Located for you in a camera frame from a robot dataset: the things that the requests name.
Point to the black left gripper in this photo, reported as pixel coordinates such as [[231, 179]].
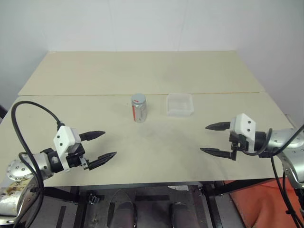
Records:
[[74, 159]]

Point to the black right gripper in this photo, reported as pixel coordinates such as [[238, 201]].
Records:
[[238, 141]]

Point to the silver metal can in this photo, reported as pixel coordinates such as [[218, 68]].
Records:
[[139, 114]]

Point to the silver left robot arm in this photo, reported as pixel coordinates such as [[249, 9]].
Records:
[[40, 164]]

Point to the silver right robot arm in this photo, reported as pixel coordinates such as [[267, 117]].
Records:
[[280, 140]]

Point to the clear plastic container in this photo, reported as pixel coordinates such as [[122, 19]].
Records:
[[179, 104]]

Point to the dark rounded shape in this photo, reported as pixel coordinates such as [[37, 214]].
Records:
[[123, 213], [179, 216]]

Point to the orange red mat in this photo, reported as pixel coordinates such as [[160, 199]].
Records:
[[256, 204]]

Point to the black object beside table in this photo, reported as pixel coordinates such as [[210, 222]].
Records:
[[2, 111]]

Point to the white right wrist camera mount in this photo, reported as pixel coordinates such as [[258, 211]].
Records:
[[244, 124]]

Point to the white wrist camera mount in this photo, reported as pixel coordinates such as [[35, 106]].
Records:
[[65, 137], [244, 124]]

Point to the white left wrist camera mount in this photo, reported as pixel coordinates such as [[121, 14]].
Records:
[[65, 137]]

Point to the black table frame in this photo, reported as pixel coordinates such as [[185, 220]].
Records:
[[213, 206]]

